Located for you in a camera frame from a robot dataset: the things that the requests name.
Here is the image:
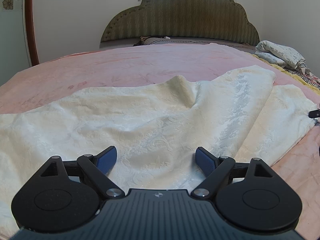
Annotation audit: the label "grey patterned pillow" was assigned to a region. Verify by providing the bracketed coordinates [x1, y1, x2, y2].
[133, 36, 256, 54]

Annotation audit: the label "olive green upholstered headboard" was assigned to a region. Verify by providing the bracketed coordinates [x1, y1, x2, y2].
[101, 0, 260, 46]

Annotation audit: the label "brown wooden door frame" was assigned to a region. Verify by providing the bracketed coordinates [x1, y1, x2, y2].
[24, 0, 40, 66]

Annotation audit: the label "white printed crumpled cloth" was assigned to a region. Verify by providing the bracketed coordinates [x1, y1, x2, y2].
[255, 40, 310, 75]

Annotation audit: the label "cream white textured pants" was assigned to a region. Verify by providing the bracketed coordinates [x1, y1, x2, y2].
[1, 66, 317, 239]

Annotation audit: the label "white floral wardrobe door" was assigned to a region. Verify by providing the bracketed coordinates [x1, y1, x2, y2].
[0, 0, 31, 85]

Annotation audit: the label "pink bed blanket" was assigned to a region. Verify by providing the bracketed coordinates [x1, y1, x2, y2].
[1, 43, 319, 239]

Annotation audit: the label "yellow patterned bed sheet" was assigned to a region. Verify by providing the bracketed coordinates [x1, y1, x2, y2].
[252, 54, 319, 95]

